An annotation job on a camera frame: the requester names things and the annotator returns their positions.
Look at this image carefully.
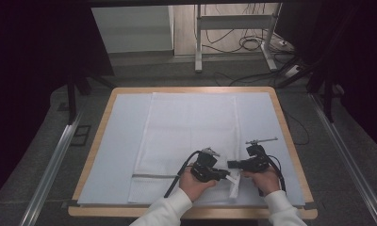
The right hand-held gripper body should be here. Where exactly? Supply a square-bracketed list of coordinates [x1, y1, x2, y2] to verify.
[239, 137, 279, 173]

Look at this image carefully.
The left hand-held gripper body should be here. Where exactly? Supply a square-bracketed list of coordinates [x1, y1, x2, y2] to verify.
[189, 147, 223, 184]

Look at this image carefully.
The white cloth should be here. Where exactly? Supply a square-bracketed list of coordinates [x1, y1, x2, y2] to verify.
[127, 91, 243, 204]

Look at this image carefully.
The person's left hand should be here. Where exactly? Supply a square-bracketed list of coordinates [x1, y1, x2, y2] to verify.
[178, 165, 219, 202]

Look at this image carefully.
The person's right hand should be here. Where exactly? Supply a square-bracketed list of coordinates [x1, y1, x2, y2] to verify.
[240, 168, 282, 198]

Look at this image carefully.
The wooden table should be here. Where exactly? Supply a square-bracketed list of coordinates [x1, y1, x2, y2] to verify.
[67, 86, 319, 220]

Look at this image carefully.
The pale blue table mat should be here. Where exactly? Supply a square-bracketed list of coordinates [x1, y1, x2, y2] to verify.
[77, 91, 306, 207]

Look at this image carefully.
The white power strip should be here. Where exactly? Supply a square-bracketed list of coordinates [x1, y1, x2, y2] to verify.
[283, 63, 303, 79]

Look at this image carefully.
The black metal stand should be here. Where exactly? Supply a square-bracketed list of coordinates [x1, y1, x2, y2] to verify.
[65, 70, 117, 125]
[274, 56, 346, 124]

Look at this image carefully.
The black floor plate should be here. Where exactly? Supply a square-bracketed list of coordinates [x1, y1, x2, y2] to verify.
[70, 124, 92, 148]

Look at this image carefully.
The black curtain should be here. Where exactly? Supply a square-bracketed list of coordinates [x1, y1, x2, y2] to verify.
[275, 0, 377, 158]
[0, 0, 115, 205]

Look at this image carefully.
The right hand-held gripper black cable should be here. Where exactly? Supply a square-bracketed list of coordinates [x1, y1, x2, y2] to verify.
[261, 150, 287, 193]

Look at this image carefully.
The thin black floor cable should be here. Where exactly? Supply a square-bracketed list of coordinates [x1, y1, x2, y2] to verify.
[283, 108, 311, 146]

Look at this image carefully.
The aluminium floor rail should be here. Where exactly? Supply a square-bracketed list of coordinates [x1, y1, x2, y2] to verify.
[19, 105, 86, 226]
[308, 93, 377, 226]

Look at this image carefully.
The bundle of black floor cables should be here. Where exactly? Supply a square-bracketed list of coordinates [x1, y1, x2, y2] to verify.
[201, 3, 274, 55]

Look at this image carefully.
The white metal desk frame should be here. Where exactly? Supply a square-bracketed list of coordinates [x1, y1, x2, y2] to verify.
[193, 2, 284, 74]

